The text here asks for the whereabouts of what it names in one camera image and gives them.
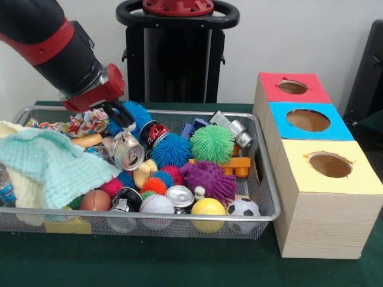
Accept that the wooden box with three holes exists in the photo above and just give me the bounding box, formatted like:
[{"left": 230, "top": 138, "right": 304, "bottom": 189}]
[{"left": 252, "top": 71, "right": 383, "bottom": 259}]

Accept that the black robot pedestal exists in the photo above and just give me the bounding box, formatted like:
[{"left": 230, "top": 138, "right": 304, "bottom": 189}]
[{"left": 115, "top": 0, "right": 240, "bottom": 104}]

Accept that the blue spiky rubber ball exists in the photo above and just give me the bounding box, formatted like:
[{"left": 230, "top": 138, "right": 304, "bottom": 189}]
[{"left": 107, "top": 100, "right": 153, "bottom": 140}]

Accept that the silver drink can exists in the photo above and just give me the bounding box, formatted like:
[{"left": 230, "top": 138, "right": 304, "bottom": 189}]
[{"left": 113, "top": 131, "right": 147, "bottom": 172}]

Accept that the black upright panel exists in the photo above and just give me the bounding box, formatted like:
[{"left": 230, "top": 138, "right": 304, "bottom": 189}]
[{"left": 342, "top": 19, "right": 383, "bottom": 126}]

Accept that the small soccer ball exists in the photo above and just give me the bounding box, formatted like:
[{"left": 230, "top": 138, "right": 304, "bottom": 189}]
[{"left": 226, "top": 199, "right": 262, "bottom": 217}]

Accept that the mint green muslin cloth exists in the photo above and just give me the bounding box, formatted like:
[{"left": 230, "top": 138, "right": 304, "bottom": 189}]
[{"left": 0, "top": 128, "right": 122, "bottom": 210}]

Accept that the silver mesh bin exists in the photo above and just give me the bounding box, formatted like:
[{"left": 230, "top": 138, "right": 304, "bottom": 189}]
[{"left": 0, "top": 105, "right": 281, "bottom": 240}]

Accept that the multicoloured printed cloth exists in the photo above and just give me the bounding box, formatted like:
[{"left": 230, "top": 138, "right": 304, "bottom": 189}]
[{"left": 26, "top": 108, "right": 110, "bottom": 138}]

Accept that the purple spiky rubber ball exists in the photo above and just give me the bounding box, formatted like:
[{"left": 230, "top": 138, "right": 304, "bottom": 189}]
[{"left": 178, "top": 161, "right": 238, "bottom": 206}]

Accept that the yellow duck plush toy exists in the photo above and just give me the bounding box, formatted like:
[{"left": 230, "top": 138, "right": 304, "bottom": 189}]
[{"left": 133, "top": 159, "right": 159, "bottom": 190}]

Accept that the dark green table cloth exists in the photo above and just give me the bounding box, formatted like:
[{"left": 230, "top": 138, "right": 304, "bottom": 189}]
[
  {"left": 357, "top": 109, "right": 383, "bottom": 128},
  {"left": 0, "top": 100, "right": 383, "bottom": 287}
]

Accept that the green spiky rubber ball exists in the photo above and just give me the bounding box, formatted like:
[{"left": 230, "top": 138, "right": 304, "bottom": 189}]
[{"left": 190, "top": 124, "right": 236, "bottom": 165}]

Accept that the yellow tennis ball toy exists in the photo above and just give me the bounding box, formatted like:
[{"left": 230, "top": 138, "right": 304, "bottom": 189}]
[{"left": 190, "top": 197, "right": 227, "bottom": 216}]

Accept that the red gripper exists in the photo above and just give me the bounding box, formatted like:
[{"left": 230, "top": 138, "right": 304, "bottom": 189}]
[{"left": 62, "top": 63, "right": 136, "bottom": 127}]

